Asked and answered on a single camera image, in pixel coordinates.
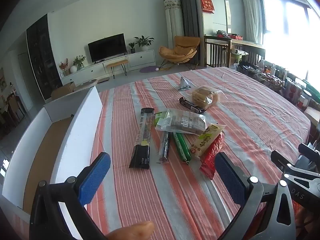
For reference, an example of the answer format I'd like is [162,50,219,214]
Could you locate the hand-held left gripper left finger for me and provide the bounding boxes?
[29,152,111,240]

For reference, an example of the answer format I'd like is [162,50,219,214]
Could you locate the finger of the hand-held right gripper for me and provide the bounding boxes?
[298,143,320,159]
[271,150,320,180]

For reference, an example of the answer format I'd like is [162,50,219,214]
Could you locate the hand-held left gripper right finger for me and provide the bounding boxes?
[214,152,299,240]

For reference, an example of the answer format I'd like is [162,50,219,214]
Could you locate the red snack packet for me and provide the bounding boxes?
[199,132,225,180]

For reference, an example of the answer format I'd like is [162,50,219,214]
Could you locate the yellow packet with green label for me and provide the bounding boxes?
[189,123,226,159]

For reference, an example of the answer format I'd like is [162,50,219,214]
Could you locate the white board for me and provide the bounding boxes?
[1,86,103,215]

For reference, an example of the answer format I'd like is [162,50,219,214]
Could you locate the green sausage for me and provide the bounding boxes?
[172,132,192,166]

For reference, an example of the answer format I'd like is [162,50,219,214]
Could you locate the long black snack bar packet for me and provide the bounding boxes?
[129,107,155,170]

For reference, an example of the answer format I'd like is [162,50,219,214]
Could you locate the clear packet of brown cakes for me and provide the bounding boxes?
[155,108,208,136]

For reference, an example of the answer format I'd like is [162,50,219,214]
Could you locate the thin clear snack stick packet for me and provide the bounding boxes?
[154,111,173,165]

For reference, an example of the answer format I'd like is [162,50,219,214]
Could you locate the small black chocolate packet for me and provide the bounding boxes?
[179,97,207,113]

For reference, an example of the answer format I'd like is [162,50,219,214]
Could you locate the bread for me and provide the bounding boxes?
[184,85,227,110]

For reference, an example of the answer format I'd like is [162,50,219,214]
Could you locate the white triangular snack packet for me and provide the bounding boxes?
[178,76,193,92]

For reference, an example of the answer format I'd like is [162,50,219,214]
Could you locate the orange fleece clothing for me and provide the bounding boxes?
[291,201,320,240]

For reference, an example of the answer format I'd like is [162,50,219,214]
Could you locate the red printed boxes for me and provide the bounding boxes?
[285,79,304,105]

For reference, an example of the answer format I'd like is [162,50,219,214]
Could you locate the striped tablecloth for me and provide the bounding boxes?
[15,67,312,240]

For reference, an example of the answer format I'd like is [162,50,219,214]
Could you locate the wicker basket with packets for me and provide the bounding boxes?
[257,72,285,91]

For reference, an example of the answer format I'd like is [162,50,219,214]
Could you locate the brown cardboard box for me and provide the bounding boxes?
[51,82,75,99]

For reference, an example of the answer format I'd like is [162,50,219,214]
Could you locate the dark wicker basket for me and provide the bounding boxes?
[236,61,263,75]

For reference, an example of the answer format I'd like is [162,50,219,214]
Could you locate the dark wooden dining chair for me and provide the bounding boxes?
[6,92,27,128]

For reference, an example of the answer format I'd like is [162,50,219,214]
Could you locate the red flower plant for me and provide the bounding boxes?
[59,58,70,75]

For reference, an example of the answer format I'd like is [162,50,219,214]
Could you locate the plant in white vase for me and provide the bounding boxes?
[70,55,86,73]

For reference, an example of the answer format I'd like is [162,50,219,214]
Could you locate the wooden stool with metal legs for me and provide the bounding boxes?
[107,59,129,79]

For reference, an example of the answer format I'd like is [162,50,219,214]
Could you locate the wooden desk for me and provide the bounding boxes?
[229,39,265,67]

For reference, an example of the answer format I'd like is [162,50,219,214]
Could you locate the wooden slatted chair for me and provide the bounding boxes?
[204,35,232,68]

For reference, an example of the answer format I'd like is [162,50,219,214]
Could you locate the window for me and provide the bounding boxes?
[259,0,320,80]

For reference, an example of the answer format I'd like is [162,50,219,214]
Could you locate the white television cabinet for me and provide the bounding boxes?
[61,49,156,86]

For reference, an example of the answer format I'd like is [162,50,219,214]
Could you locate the dark glass cabinet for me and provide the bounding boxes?
[26,14,63,100]

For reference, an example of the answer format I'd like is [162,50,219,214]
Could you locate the black television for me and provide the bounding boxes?
[88,33,127,63]

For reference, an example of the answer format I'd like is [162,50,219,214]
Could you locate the pile of clothes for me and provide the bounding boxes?
[216,29,243,40]

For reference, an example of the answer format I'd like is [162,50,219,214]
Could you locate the orange lounge chair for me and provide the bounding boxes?
[159,36,201,69]

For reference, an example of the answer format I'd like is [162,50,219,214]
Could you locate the large green potted plant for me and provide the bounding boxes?
[134,35,155,52]

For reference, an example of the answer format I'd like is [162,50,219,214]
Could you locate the white curtain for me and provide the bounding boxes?
[241,0,262,46]

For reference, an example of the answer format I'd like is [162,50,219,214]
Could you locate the white tower air conditioner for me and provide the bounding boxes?
[164,0,185,67]

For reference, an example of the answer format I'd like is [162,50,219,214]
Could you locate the grey curtain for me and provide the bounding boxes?
[172,0,200,63]

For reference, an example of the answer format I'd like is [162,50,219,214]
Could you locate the red wall hanging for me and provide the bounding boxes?
[200,0,215,14]

